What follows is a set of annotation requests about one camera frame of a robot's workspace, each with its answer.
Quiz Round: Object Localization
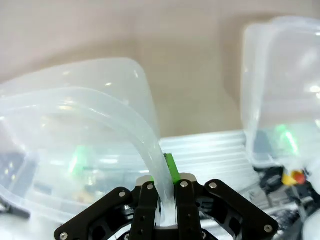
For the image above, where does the yellow red emergency stop button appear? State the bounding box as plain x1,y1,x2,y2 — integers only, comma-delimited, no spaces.
281,168,307,186

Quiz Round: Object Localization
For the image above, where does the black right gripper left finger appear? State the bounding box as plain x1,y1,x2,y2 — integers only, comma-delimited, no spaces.
53,174,161,240

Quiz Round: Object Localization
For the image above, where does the aluminium profile rail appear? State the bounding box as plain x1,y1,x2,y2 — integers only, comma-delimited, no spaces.
159,131,262,195

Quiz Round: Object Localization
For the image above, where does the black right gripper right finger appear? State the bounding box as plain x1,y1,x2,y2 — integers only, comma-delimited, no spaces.
163,152,280,240

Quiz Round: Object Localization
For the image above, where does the translucent plastic tub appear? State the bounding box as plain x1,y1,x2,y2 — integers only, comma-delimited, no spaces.
0,57,176,227
240,16,320,169

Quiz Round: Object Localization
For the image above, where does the black flat bar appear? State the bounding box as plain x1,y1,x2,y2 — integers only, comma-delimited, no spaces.
0,196,31,219

